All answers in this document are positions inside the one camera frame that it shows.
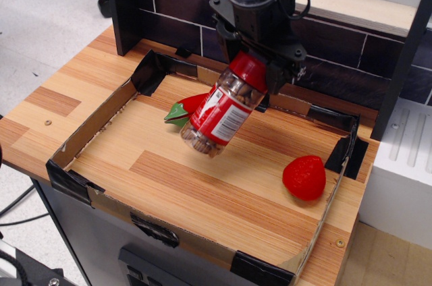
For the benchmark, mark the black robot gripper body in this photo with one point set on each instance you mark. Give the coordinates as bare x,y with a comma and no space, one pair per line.
265,27

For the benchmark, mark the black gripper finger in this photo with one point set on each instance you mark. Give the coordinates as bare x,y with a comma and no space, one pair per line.
278,74
232,44

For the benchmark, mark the red-lidded spice bottle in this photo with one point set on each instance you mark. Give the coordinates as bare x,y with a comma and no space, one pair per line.
237,92

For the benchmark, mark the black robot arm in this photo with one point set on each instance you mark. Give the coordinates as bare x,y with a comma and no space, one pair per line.
265,28

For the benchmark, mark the cardboard fence with black tape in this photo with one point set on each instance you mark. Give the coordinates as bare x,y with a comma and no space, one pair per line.
169,215

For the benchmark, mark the dark brick-pattern back panel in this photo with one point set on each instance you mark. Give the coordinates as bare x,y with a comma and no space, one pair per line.
350,64

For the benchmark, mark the red toy chili pepper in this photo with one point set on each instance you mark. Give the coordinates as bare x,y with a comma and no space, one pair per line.
181,111

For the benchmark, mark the red toy strawberry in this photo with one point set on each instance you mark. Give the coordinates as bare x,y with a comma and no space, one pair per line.
305,177

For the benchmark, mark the white ribbed cabinet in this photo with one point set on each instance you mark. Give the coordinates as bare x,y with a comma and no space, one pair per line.
397,199

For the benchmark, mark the black vertical post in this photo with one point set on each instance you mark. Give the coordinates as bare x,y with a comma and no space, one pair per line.
402,68

